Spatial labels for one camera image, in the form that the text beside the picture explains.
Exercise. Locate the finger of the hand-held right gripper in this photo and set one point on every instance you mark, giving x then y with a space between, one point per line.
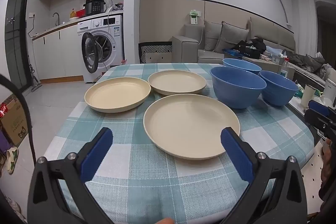
319 108
319 123

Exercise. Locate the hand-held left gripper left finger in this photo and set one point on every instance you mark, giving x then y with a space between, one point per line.
97 155

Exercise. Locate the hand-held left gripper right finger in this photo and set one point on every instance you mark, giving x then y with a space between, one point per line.
237 155

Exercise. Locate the blue bowl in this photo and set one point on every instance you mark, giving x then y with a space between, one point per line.
278 90
236 90
244 64

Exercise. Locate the cream round plate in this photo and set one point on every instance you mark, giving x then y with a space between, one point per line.
176 81
118 92
189 124

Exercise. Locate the person's right hand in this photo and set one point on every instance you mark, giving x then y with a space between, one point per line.
329 163

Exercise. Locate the person's left hand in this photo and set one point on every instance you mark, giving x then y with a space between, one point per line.
164 221

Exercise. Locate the cream cup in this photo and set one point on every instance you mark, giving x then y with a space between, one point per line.
307 96

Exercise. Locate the white marble side table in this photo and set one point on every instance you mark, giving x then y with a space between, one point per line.
295 106

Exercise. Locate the grey clothes pile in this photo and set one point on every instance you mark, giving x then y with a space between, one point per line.
307 62

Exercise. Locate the clear bottle red cap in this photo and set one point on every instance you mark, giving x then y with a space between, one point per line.
284 67

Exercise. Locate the beige low cabinet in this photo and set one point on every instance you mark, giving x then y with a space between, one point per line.
267 65

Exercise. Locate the teal white checkered tablecloth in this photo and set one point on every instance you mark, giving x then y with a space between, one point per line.
157 184

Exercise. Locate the green white slipper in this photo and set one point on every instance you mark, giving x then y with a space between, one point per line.
11 159

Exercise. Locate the brown cardboard box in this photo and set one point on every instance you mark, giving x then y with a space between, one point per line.
14 124

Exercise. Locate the black box with lights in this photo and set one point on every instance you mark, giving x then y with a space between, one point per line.
249 53

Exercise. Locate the black clothing bundle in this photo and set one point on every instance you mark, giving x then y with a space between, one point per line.
256 43

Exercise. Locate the floor mop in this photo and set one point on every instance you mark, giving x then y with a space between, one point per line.
35 81

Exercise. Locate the blue plastic pack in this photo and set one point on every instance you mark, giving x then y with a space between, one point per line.
232 53

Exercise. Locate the white kitchen counter cabinet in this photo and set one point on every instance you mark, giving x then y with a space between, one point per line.
57 53

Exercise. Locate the grey sofa cushion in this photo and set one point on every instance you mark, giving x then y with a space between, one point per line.
231 37
211 35

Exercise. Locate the black patterned chair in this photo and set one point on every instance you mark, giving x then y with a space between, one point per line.
155 52

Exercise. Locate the white washing machine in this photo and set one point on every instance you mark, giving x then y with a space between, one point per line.
113 37

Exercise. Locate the grey sofa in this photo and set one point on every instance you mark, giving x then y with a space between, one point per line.
186 48

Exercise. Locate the dark glass door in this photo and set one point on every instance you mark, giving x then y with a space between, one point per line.
15 37

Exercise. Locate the kitchen faucet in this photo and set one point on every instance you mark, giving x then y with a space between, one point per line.
56 18

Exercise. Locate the black pressure cooker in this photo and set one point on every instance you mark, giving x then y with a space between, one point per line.
95 6

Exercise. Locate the white green wall device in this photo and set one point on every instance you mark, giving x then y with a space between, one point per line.
194 18

